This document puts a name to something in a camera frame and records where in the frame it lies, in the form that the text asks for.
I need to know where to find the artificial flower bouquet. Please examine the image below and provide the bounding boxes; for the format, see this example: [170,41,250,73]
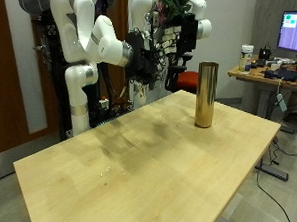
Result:
[152,0,202,32]

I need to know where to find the tall gold cylinder vase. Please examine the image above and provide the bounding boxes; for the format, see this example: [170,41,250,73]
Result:
[194,61,220,130]

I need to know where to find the office chair with red seat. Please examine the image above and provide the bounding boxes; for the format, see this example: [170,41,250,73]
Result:
[164,53,200,95]

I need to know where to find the plain brown wooden door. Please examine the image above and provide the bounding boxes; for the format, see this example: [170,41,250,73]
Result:
[108,0,135,101]

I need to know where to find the emergency stop button box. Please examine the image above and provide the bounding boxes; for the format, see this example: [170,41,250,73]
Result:
[97,95,111,111]

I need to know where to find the white canister with blue label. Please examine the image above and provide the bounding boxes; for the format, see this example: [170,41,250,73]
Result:
[238,44,255,75]

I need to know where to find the wooden side desk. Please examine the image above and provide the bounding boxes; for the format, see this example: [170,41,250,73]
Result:
[225,61,297,135]

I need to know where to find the small black desk device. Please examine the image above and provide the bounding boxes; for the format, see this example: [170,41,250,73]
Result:
[257,43,273,61]

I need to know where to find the black computer mouse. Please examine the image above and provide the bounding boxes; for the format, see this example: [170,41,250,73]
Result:
[263,69,279,80]

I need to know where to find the small white box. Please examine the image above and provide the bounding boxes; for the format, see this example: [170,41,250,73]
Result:
[270,56,294,72]

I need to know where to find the dark open laptop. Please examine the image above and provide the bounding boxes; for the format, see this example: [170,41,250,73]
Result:
[275,52,297,83]

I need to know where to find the white hanging power adapter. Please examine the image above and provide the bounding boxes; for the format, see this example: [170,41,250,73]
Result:
[275,92,289,113]

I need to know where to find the brown door with pale panel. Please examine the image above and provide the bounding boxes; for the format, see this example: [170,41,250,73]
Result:
[0,0,67,162]

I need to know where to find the silver door handle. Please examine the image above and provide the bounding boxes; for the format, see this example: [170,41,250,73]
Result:
[32,44,49,54]

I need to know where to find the black cable under desk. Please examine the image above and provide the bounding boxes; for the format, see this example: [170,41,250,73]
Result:
[268,128,297,167]

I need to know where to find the black floor cable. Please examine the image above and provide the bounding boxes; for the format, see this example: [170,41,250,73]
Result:
[253,156,297,222]

